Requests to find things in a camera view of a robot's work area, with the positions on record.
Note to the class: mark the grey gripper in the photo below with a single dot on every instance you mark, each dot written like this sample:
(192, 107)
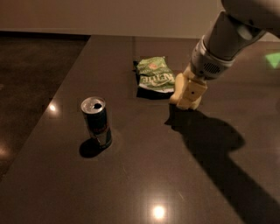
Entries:
(207, 65)

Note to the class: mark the yellow sponge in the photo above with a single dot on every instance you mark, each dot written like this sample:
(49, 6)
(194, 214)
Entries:
(178, 88)

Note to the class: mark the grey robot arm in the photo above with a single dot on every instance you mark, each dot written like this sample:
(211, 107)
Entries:
(240, 24)

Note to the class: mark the green jalapeno chip bag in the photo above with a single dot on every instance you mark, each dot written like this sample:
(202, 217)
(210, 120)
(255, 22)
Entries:
(155, 75)

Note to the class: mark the dark energy drink can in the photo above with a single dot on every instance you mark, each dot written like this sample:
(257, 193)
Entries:
(95, 114)

